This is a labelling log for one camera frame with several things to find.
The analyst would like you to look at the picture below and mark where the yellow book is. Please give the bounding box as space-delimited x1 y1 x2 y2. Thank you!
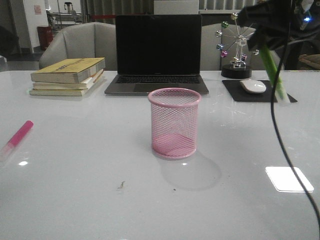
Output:
29 77 106 97
30 57 106 84

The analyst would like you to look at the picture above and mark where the red barrier belt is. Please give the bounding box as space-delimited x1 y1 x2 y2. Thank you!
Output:
90 13 146 22

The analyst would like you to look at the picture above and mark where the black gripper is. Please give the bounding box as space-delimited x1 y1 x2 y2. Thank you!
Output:
237 0 320 50

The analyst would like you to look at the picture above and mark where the grey armchair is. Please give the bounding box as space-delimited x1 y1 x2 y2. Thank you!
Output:
200 23 265 71
39 22 118 71

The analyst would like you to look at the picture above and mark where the green marker pen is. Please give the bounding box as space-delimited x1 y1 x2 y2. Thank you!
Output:
259 44 290 105

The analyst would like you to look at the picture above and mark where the black cable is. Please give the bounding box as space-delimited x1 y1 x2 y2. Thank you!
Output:
270 0 320 226

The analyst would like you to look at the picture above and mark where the ferris wheel kinetic toy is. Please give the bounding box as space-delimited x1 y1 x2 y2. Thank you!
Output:
215 12 259 79

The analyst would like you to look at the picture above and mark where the bottom yellow book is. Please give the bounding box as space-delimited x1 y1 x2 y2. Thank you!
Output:
29 77 106 97

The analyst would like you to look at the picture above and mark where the middle white book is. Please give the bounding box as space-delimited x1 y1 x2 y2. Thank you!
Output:
33 69 104 90

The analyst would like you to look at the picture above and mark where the top yellow book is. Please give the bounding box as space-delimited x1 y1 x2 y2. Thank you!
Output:
30 57 106 84

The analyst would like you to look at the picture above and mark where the grey right armchair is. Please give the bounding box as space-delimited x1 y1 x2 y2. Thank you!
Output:
200 23 265 71

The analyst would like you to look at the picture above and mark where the red trash bin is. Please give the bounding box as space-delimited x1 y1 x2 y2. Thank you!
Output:
37 26 53 50

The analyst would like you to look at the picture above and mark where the pink mesh pen holder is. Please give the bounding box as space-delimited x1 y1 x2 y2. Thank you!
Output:
147 87 202 159

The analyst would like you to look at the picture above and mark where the grey open laptop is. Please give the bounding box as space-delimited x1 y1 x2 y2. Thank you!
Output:
104 14 209 96

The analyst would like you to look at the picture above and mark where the black mouse pad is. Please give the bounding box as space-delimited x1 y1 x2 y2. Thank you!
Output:
222 79 272 103

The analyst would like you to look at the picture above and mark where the white computer mouse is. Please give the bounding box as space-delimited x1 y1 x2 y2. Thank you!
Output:
239 79 267 94

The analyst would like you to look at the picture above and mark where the grey left armchair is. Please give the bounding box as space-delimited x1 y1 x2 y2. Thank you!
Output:
39 22 118 71

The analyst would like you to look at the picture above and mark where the pink marker pen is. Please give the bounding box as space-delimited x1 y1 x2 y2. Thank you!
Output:
0 120 34 166

